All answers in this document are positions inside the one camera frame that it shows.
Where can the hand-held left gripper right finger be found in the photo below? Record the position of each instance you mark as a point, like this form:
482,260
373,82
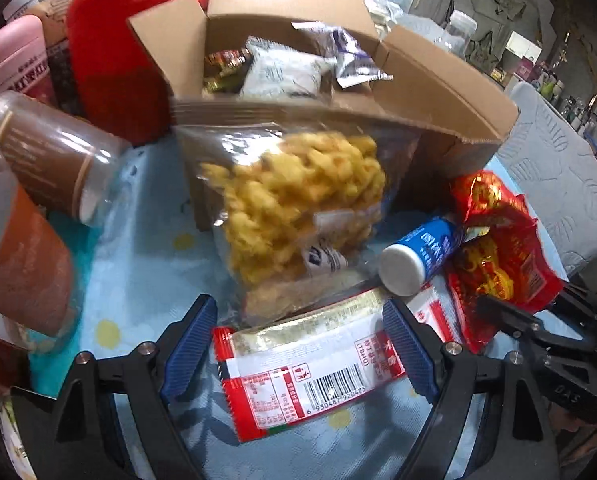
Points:
411,345

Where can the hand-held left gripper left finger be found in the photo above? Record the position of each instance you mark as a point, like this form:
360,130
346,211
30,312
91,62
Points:
188,345

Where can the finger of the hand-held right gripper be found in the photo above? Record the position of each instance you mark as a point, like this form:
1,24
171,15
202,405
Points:
585,304
508,316

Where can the red snack packet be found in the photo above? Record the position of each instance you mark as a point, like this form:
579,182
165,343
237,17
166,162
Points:
508,255

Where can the long red and white packet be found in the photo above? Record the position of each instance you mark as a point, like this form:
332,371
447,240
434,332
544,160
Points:
318,360

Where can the blue tube with white cap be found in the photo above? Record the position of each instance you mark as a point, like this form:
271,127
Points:
423,250

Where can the clear bag of yellow twists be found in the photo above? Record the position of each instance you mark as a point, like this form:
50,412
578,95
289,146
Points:
288,185

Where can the brown cardboard box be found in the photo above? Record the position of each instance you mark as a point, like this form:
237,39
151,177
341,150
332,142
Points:
428,75

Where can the gold and red peanut packet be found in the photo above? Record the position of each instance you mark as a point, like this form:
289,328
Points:
223,60

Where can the white bread-print packet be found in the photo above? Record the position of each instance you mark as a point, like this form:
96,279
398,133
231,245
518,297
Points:
283,70

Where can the white and purple snack packet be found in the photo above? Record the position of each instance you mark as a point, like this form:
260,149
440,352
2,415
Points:
351,55

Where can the blue floral tablecloth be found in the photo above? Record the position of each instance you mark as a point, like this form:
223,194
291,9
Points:
138,270

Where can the chair with grey leaf cover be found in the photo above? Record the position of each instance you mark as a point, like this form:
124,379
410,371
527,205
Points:
543,160

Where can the clear jar with orange label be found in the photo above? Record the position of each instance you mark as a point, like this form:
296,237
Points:
18,260

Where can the row of bottles on shelf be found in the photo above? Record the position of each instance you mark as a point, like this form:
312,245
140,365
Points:
563,95

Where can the clear jar with brown label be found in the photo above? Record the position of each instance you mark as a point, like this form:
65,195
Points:
48,150

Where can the pink box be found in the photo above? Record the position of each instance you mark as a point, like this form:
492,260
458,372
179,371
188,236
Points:
525,67

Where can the clear plastic bottle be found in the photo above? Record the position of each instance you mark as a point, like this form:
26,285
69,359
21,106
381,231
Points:
458,30

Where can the red canister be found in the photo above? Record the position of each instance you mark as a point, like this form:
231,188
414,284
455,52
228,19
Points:
118,60

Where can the pink canister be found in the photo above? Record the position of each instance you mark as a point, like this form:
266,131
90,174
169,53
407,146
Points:
13,60

